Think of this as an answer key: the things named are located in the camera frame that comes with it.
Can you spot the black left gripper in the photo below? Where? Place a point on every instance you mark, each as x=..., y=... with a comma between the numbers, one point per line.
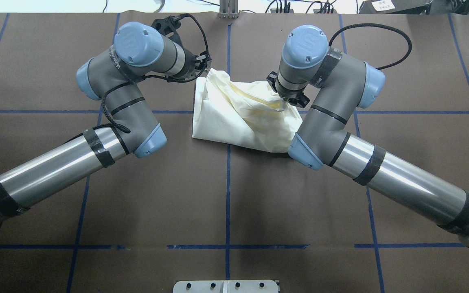
x=192, y=66

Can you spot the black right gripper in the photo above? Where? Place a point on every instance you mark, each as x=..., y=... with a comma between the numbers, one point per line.
x=290, y=97

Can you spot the cream long-sleeve t-shirt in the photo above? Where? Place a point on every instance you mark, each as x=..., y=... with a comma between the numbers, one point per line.
x=247, y=114

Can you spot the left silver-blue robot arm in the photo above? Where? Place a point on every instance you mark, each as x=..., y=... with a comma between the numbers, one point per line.
x=138, y=52

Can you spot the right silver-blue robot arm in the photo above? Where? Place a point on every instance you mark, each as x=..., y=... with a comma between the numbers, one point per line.
x=333, y=85

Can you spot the black box white label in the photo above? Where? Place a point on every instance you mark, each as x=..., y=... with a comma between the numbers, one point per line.
x=415, y=7

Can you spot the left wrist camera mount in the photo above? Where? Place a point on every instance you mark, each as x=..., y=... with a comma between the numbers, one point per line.
x=168, y=27

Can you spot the aluminium frame post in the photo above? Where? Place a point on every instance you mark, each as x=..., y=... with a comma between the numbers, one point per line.
x=228, y=9

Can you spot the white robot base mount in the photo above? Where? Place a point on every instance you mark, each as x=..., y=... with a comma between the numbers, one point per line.
x=227, y=286

